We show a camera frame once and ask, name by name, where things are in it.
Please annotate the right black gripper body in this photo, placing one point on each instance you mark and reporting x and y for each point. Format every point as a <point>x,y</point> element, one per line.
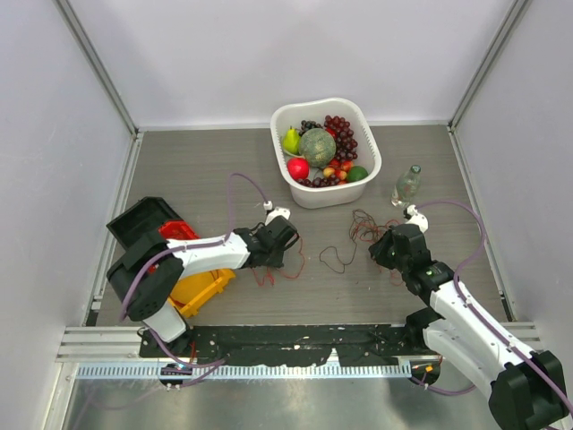
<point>400,262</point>

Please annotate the black plastic bin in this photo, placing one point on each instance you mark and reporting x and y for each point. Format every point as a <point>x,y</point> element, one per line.
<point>149,213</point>

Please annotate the slotted cable duct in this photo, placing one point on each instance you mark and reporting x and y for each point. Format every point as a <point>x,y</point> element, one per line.
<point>164,370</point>

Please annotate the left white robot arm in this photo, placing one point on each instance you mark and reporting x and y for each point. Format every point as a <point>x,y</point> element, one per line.
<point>145,276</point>

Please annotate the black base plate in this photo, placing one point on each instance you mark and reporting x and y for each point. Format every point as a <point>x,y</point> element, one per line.
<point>298,345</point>

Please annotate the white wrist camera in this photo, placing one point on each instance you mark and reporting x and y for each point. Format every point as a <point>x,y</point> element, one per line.
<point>272,212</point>
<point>413,216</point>

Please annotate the cherry cluster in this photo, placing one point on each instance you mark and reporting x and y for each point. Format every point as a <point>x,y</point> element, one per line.
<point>335,173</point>

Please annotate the white plastic fruit basket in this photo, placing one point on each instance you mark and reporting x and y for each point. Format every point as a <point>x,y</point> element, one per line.
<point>369,157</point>

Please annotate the green yellow pear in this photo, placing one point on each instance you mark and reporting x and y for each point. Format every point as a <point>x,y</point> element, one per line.
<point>290,142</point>

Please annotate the red grape bunch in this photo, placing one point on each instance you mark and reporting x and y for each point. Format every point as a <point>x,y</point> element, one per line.
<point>344,135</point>

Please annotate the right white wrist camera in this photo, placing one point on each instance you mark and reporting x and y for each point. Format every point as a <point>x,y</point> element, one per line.
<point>413,216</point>

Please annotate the dark grape bunch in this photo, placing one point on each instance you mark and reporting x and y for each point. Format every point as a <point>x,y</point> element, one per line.
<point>307,125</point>

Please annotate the red apple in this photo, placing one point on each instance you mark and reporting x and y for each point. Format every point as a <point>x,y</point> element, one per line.
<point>298,168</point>

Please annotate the green lime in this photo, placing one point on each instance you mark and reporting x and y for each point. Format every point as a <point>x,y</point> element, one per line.
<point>356,174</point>

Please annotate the yellow plastic bin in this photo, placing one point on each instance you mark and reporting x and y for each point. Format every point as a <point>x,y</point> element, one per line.
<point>192,293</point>

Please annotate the clear glass bottle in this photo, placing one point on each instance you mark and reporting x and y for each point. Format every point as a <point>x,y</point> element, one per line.
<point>406,187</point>

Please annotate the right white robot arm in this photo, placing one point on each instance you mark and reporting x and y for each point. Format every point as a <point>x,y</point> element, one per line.
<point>525,389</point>

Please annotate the red plastic bin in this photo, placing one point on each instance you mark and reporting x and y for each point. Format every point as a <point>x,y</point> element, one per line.
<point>178,230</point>

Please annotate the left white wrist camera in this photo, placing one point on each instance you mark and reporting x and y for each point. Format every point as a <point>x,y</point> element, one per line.
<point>272,212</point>

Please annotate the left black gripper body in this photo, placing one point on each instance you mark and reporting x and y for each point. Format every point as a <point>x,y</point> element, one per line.
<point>276,260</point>

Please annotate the green netted melon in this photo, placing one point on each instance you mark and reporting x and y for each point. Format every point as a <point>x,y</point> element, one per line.
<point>318,147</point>

